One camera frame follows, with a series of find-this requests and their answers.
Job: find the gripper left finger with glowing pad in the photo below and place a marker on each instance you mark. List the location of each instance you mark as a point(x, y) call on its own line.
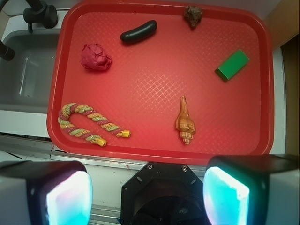
point(45, 193)

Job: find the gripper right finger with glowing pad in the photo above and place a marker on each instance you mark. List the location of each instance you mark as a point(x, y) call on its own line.
point(252, 190)

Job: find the dark green plastic pickle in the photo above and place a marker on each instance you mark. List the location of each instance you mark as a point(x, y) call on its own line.
point(140, 33)

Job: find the brown striped spiral seashell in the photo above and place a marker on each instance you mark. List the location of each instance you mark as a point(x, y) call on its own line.
point(184, 124)

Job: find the grey sink basin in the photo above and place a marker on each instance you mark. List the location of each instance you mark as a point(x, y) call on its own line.
point(25, 81)

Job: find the green rectangular block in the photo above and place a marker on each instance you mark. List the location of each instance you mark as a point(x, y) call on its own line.
point(232, 65)

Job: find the red plastic tray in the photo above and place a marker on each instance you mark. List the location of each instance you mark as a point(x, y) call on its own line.
point(141, 90)

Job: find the crumpled red paper ball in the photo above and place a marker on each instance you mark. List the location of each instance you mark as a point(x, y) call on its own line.
point(93, 57)

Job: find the black faucet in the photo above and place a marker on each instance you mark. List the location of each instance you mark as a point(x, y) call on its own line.
point(38, 12)

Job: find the brown rough rock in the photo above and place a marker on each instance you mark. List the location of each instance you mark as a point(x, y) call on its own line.
point(193, 15)

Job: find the twisted multicolour rope toy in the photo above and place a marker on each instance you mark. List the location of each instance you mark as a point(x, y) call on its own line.
point(81, 121)

